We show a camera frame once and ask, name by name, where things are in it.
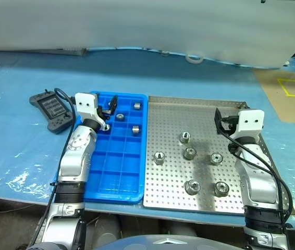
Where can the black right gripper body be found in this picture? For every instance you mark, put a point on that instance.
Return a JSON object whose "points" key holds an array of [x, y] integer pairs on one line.
{"points": [[229, 123]]}

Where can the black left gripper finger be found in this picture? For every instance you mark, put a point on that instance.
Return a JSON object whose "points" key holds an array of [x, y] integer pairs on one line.
{"points": [[113, 104]]}

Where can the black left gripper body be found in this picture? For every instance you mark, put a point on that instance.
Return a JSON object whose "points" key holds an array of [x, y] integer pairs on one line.
{"points": [[104, 110]]}

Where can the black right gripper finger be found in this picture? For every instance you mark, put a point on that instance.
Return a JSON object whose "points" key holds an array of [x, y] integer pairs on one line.
{"points": [[218, 118]]}

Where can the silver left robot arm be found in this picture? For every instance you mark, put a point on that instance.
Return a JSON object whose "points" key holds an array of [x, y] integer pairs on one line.
{"points": [[77, 156]]}

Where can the blue compartment tray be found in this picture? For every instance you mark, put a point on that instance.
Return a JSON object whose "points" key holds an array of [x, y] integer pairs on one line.
{"points": [[116, 182]]}

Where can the brown cardboard sheet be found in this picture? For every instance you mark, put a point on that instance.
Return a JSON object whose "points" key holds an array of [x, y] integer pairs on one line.
{"points": [[270, 104]]}

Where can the black handheld remote controller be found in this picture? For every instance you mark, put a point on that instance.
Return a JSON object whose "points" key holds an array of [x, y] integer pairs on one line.
{"points": [[51, 109]]}

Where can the white backdrop sheet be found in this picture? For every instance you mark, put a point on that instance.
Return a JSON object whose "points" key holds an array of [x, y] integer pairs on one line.
{"points": [[137, 23]]}

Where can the perforated metal tray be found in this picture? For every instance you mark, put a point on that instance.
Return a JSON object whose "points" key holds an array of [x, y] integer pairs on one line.
{"points": [[168, 187]]}

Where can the blue table cover sheet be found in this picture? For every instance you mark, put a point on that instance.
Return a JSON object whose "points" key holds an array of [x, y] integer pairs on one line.
{"points": [[19, 156]]}

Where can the grey rounded shape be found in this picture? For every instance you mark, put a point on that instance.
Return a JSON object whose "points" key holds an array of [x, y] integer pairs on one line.
{"points": [[107, 229]]}

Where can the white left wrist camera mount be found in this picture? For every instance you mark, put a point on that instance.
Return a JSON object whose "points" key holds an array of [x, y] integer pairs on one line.
{"points": [[85, 104]]}

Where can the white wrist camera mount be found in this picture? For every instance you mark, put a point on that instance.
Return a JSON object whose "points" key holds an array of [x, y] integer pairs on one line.
{"points": [[85, 104], [250, 121]]}

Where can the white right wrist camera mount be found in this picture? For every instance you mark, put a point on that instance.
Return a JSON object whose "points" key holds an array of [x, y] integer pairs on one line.
{"points": [[250, 121]]}

